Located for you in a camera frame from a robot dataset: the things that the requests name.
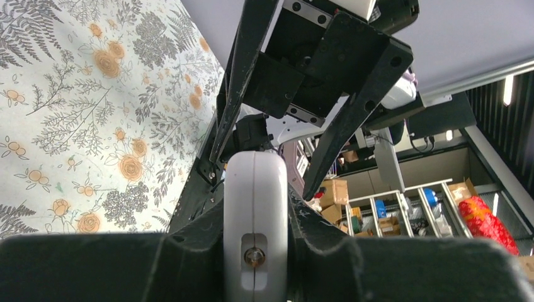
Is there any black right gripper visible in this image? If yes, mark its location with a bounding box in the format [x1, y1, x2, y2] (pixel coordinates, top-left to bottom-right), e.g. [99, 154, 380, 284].
[209, 1, 413, 201]

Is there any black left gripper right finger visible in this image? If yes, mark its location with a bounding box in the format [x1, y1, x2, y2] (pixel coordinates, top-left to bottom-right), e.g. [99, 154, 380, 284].
[287, 188, 533, 301]

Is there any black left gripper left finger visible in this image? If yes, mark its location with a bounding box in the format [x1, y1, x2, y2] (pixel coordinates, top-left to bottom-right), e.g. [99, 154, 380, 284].
[1, 203, 223, 301]

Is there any white air conditioner remote control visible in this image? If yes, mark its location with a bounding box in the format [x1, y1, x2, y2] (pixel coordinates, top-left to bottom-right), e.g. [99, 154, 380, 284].
[223, 151, 288, 301]

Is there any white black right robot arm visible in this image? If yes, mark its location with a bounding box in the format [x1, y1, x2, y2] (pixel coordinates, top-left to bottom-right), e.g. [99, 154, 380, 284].
[205, 1, 433, 200]

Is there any cardboard box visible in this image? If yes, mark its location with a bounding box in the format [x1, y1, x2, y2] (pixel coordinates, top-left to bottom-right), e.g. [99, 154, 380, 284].
[319, 179, 349, 208]

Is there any grey metal storage shelf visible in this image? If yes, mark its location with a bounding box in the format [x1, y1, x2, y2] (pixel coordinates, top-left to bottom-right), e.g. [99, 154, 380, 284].
[339, 179, 473, 238]

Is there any red patterned bag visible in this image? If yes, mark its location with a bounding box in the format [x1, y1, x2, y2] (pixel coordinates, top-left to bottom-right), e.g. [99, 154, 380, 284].
[458, 196, 520, 256]

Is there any floral patterned table mat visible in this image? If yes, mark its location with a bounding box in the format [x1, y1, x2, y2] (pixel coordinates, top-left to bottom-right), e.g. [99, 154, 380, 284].
[1, 0, 223, 239]

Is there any aluminium frame rail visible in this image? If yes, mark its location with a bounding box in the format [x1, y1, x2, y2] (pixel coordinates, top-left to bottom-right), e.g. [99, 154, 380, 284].
[419, 57, 533, 100]

